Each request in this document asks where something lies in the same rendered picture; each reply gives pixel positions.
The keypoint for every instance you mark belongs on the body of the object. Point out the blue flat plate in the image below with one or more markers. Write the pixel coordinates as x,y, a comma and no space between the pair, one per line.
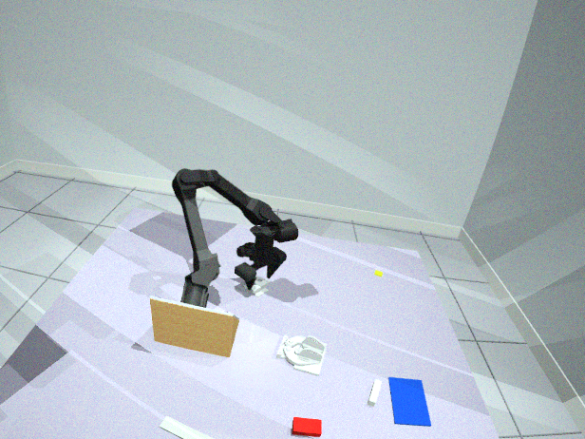
408,402

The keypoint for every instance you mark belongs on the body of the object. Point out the red block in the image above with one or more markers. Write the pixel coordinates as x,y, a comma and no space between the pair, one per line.
308,427

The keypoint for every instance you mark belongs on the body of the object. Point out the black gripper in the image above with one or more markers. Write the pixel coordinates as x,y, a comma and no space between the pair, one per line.
273,258

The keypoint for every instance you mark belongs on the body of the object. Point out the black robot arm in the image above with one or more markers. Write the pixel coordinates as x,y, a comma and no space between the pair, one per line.
205,264

